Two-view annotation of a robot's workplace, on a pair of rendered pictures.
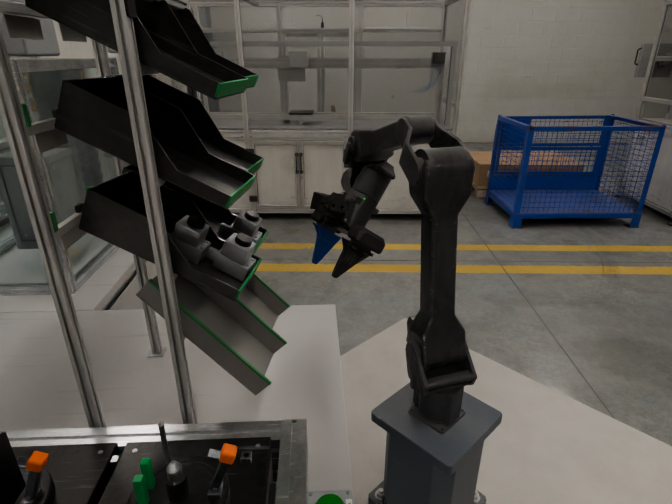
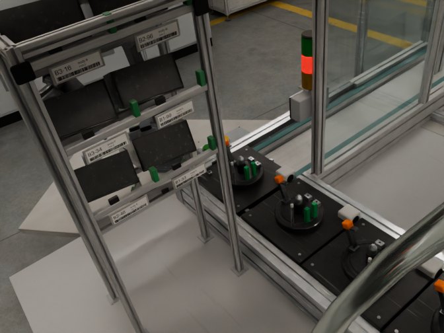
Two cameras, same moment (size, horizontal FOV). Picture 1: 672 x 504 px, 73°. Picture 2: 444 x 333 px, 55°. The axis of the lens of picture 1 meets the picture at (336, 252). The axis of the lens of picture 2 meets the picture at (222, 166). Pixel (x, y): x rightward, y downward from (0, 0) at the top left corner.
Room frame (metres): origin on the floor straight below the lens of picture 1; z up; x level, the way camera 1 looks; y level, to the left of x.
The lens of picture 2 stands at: (1.03, 1.13, 1.87)
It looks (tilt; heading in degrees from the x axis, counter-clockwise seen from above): 38 degrees down; 241
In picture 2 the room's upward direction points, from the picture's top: 9 degrees counter-clockwise
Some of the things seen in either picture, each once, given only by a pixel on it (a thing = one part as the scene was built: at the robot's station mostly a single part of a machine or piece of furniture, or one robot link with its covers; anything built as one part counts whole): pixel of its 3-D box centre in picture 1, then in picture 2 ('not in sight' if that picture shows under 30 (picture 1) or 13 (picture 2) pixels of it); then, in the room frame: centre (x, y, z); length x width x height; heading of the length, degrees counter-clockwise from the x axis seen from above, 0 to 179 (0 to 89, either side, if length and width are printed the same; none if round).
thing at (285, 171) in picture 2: not in sight; (285, 175); (0.36, 0.32, 0.97); 0.05 x 0.05 x 0.04; 3
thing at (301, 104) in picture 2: not in sight; (310, 75); (0.26, 0.33, 1.29); 0.12 x 0.05 x 0.25; 3
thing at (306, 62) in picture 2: not in sight; (310, 61); (0.26, 0.33, 1.33); 0.05 x 0.05 x 0.05
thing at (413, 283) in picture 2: not in sight; (372, 255); (0.43, 0.72, 1.01); 0.24 x 0.24 x 0.13; 3
